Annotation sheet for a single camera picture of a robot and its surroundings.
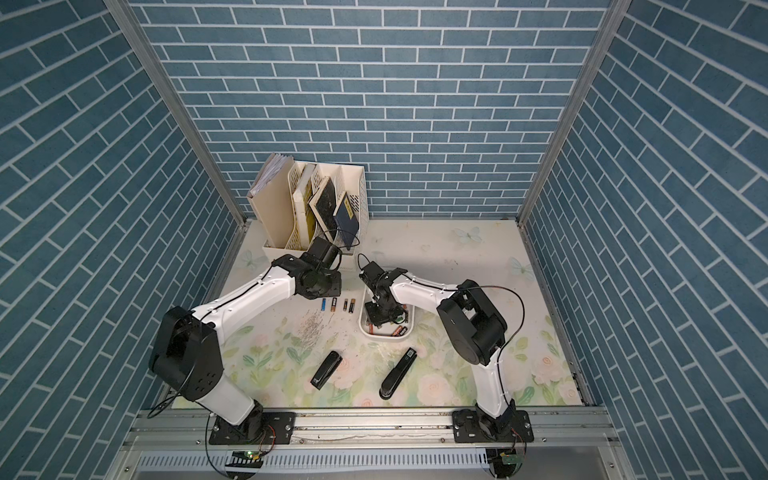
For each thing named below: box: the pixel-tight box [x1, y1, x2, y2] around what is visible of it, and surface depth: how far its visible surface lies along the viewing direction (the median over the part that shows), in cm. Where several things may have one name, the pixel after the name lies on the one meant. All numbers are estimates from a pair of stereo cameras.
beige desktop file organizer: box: [247, 153, 370, 258], surface depth 103 cm
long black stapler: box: [379, 347, 418, 400], surface depth 81 cm
